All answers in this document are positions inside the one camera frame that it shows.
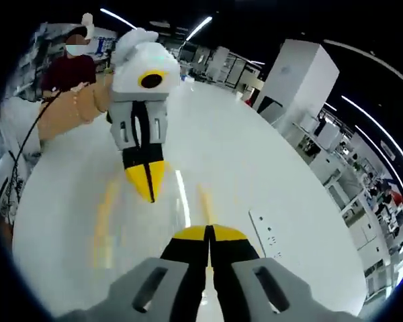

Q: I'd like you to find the white power strip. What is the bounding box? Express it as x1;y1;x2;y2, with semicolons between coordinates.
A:
248;209;283;260

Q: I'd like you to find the long ceiling light strip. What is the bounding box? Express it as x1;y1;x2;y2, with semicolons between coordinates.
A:
341;95;403;191
185;15;213;42

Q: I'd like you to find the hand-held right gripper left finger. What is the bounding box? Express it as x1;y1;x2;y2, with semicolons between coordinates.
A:
56;225;211;322

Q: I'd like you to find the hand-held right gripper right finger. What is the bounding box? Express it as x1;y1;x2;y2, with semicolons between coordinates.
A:
206;224;359;322

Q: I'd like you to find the row of white workstations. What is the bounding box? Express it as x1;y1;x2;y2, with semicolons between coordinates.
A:
288;107;403;298

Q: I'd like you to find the white square pillar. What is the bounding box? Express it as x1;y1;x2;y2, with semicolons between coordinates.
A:
254;38;341;136

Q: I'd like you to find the person's white printed shirt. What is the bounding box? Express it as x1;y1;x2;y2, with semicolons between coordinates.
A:
0;96;44;226

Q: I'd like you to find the black cable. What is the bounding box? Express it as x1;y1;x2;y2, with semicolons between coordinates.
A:
1;87;63;209

